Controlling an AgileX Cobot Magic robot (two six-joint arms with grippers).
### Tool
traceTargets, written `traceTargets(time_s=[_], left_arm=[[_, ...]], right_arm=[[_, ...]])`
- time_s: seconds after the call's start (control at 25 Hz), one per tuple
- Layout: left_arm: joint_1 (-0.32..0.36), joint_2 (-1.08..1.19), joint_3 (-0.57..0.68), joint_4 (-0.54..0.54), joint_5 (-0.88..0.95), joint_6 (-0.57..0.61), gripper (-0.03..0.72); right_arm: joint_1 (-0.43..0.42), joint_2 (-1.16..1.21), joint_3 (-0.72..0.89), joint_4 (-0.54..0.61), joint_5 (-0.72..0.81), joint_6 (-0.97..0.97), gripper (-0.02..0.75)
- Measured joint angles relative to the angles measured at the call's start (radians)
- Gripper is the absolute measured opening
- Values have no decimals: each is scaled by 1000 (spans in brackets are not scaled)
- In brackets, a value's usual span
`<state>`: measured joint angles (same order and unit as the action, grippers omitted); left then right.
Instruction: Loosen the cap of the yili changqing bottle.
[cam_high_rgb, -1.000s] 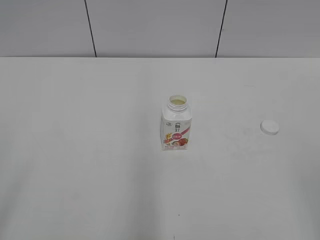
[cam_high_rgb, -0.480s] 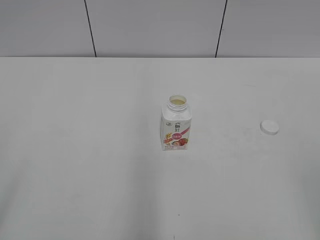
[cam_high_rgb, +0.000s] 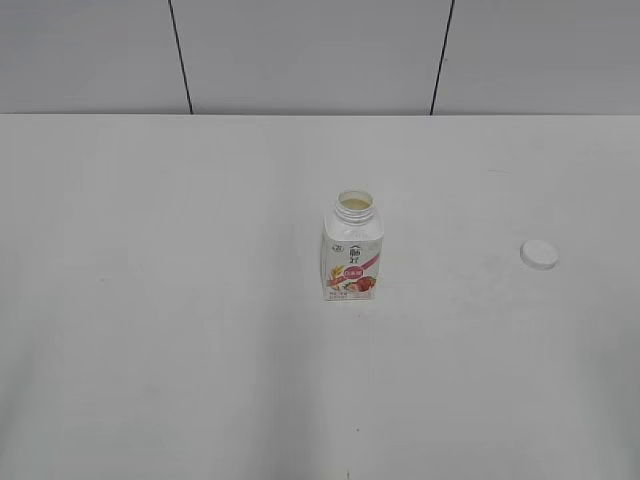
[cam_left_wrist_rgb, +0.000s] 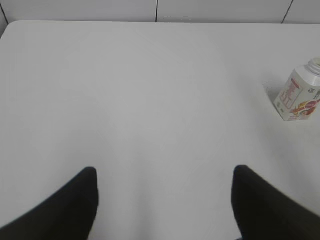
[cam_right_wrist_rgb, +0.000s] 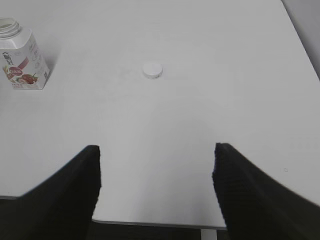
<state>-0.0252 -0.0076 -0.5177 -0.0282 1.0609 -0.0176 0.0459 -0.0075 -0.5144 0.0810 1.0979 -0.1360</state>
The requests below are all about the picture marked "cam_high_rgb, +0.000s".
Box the white yili yogurt bottle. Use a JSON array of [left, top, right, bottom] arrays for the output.
[[320, 189, 384, 301]]

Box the white plastic bottle cap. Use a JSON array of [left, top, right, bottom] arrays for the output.
[[520, 239, 559, 270]]

